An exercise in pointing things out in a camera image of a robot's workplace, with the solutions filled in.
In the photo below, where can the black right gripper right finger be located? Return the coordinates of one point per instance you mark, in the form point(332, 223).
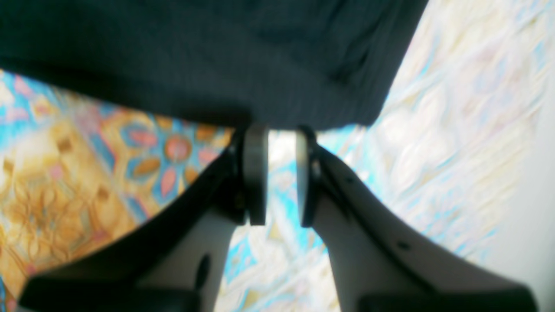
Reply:
point(379, 263)

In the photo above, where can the patterned tablecloth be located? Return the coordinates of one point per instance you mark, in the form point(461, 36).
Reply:
point(446, 154)

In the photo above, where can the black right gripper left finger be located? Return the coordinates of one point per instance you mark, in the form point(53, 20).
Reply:
point(174, 262)

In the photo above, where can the black t-shirt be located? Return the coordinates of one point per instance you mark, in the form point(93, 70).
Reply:
point(322, 63)

